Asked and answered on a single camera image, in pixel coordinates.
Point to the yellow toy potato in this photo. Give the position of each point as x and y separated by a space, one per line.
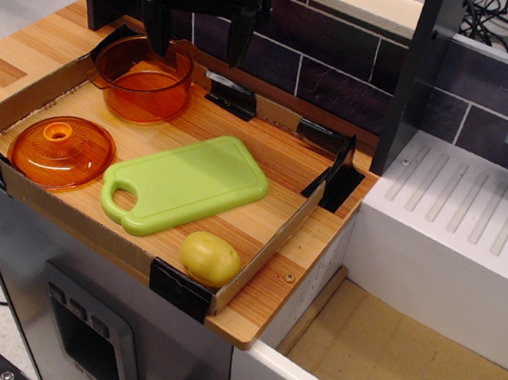
209 259

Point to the dark grey shelf frame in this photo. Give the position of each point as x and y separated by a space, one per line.
361 67

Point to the white toy sink unit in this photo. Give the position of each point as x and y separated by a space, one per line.
414 288

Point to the orange transparent pot lid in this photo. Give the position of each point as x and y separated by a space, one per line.
63 152

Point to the silver toy oven front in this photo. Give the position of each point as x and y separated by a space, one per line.
82 317

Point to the green plastic cutting board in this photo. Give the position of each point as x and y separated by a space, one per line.
171 188

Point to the orange transparent plastic pot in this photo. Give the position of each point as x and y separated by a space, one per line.
140 86

